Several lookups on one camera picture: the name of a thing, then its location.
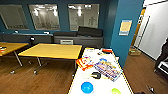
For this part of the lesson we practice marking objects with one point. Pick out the blue bowl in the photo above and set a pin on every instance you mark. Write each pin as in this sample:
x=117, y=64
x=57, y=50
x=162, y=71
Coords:
x=87, y=88

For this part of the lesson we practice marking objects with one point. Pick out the green bowl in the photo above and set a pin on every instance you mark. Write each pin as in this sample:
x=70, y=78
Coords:
x=116, y=91

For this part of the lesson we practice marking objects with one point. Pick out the orange toy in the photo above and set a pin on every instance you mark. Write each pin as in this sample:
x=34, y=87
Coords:
x=84, y=62

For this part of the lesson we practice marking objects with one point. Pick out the red toy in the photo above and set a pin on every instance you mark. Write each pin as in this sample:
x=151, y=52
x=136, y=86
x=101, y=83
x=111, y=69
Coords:
x=107, y=51

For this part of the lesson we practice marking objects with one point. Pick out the yellow round pusher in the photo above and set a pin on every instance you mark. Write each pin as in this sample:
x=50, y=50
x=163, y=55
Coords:
x=86, y=74

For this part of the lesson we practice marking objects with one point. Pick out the large interior window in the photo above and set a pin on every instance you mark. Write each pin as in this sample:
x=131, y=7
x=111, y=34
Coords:
x=44, y=17
x=83, y=17
x=13, y=16

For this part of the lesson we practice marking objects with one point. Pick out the colourful toy pile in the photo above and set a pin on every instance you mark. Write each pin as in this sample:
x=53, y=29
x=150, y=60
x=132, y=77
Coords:
x=106, y=69

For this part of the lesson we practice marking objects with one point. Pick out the low wooden table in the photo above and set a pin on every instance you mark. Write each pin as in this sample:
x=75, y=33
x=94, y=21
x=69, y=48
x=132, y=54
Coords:
x=50, y=50
x=10, y=46

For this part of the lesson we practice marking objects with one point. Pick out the yellow air hockey table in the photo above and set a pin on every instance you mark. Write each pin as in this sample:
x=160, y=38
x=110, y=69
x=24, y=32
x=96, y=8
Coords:
x=100, y=85

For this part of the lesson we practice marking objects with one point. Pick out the woven basket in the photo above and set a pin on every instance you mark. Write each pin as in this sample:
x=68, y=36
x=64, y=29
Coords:
x=134, y=51

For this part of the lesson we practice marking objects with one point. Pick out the small black device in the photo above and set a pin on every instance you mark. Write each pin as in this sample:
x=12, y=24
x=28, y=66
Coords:
x=32, y=40

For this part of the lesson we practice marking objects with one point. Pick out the dark grey bench sofa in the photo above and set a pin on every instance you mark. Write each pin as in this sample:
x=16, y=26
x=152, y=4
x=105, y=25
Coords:
x=20, y=37

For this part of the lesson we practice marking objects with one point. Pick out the framed yellow wall notice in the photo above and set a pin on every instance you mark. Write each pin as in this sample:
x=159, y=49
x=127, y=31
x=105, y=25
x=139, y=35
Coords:
x=125, y=27

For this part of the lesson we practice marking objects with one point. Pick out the wooden door frame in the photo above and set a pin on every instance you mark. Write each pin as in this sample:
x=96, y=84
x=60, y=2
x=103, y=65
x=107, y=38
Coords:
x=137, y=26

